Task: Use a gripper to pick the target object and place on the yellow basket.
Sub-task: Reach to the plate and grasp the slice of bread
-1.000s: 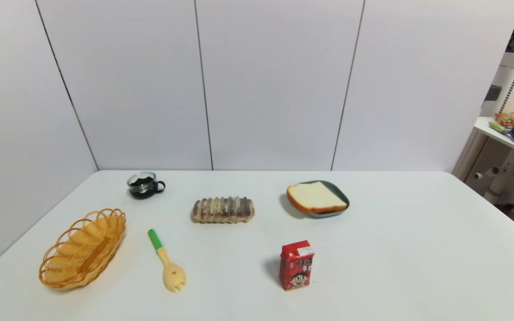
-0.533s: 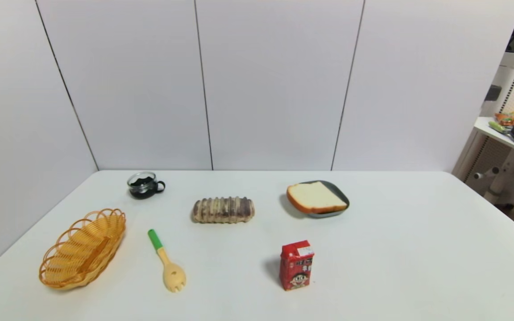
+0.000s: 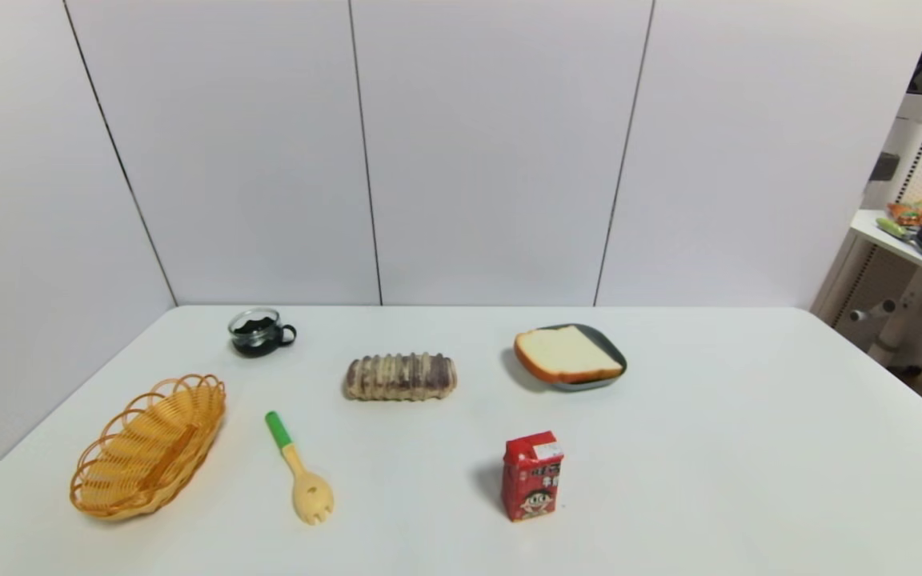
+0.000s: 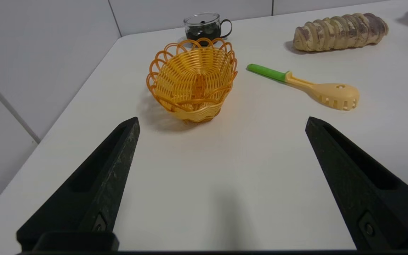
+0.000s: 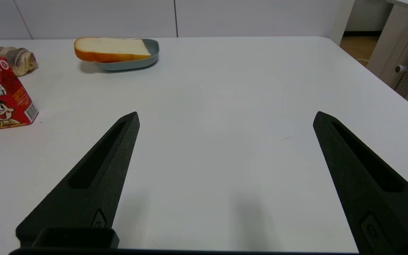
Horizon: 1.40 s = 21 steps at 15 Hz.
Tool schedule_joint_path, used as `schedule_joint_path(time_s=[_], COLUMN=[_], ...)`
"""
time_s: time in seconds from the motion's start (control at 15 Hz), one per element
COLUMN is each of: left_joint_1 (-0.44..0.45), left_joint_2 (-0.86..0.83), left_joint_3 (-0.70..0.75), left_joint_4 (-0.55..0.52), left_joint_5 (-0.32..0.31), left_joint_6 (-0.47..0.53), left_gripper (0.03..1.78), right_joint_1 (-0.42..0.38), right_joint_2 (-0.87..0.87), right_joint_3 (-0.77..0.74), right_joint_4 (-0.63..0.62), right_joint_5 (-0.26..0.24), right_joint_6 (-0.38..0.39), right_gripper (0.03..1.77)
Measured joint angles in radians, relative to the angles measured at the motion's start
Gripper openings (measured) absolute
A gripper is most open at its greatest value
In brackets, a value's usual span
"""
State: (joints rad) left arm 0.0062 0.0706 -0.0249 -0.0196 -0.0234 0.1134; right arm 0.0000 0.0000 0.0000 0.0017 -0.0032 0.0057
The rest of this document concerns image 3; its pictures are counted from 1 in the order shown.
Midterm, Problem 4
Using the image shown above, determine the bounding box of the grey square plate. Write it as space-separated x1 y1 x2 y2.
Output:
519 323 628 392

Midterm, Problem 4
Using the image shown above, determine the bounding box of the yellow wicker basket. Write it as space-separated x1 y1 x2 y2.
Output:
69 373 227 522

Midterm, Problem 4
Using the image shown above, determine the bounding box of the striped brown bread roll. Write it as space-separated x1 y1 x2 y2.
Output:
344 352 459 402

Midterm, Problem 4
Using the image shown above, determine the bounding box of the white side table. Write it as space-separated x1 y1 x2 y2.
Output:
833 210 922 377

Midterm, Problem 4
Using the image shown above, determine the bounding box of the red milk carton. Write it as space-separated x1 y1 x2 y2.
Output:
500 431 566 524

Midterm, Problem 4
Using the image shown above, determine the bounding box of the glass cup black handle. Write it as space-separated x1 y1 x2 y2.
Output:
227 308 298 358

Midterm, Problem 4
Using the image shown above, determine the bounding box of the white bread slice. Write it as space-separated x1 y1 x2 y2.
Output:
514 325 625 385

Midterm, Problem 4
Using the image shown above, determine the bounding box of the beige spork green handle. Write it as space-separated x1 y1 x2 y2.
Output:
264 410 335 526

